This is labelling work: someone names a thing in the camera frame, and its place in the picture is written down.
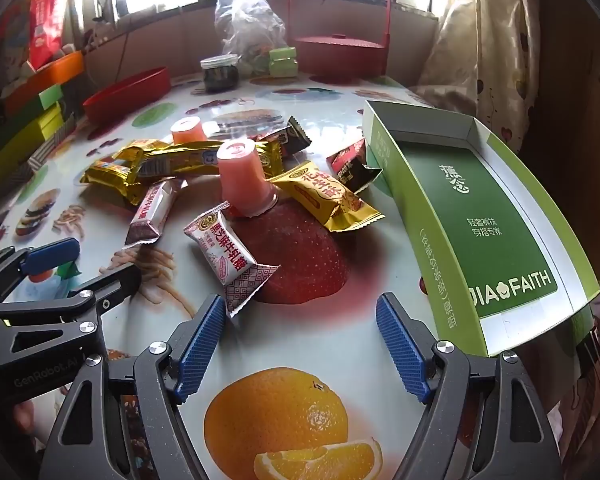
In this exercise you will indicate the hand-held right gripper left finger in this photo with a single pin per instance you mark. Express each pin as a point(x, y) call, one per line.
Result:
point(200, 350)

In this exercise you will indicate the red black snack packet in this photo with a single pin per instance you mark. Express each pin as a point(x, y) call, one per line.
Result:
point(352, 165)

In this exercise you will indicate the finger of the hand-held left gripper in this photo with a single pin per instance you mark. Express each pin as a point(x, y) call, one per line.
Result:
point(115, 282)
point(52, 255)

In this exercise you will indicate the green cardboard box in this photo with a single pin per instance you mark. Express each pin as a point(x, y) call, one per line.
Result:
point(505, 230)

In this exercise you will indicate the black white striped box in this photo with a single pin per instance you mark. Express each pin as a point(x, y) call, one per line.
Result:
point(55, 140)

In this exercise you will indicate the white red candy packet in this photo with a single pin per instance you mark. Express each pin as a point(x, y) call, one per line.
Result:
point(225, 255)
point(152, 210)

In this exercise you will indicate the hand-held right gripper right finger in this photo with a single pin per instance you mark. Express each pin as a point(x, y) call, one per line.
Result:
point(400, 350)

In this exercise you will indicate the yellow-green box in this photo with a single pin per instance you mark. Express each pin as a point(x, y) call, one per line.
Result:
point(20, 145)

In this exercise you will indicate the gold peanut candy packet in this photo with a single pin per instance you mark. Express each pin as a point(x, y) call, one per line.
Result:
point(325, 195)

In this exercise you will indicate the clear plastic bag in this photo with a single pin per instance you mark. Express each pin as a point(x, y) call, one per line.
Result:
point(247, 30)

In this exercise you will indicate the red oval bowl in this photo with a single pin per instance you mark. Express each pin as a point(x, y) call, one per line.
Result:
point(125, 95)

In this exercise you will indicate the cream patterned curtain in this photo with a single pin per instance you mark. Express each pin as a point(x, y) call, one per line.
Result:
point(480, 50)

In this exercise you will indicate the red snack bag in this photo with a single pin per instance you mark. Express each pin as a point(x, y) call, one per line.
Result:
point(50, 20)

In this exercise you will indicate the colourful printed packet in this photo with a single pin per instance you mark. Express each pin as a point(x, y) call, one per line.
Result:
point(5, 45)

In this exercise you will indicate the small green jar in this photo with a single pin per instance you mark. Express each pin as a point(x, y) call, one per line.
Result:
point(283, 62)

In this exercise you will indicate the pink jelly cup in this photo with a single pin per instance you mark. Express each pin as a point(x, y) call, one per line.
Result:
point(242, 180)
point(187, 131)

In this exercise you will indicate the clear jar with dark contents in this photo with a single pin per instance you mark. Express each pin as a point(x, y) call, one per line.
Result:
point(220, 75)

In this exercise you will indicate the dark green box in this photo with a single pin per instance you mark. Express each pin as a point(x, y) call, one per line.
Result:
point(51, 96)

